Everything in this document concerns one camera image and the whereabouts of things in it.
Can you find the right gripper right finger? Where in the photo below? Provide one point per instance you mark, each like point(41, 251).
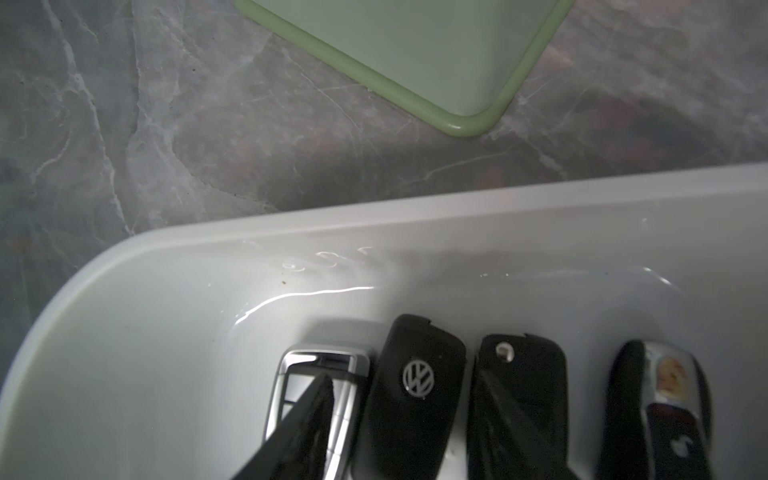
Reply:
point(502, 440)

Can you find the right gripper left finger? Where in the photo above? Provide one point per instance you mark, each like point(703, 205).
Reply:
point(297, 448)

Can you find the silver trimmed car key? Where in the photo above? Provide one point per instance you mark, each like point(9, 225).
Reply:
point(349, 368)

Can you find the black car key top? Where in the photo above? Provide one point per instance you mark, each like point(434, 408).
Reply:
point(534, 370)

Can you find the black VW car key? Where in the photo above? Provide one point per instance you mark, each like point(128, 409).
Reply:
point(411, 404)

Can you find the white storage box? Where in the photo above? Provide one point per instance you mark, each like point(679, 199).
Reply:
point(157, 359)

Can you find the black slim car key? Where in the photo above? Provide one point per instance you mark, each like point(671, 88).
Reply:
point(658, 422)

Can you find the green tissue box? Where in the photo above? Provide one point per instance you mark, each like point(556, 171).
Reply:
point(456, 65)

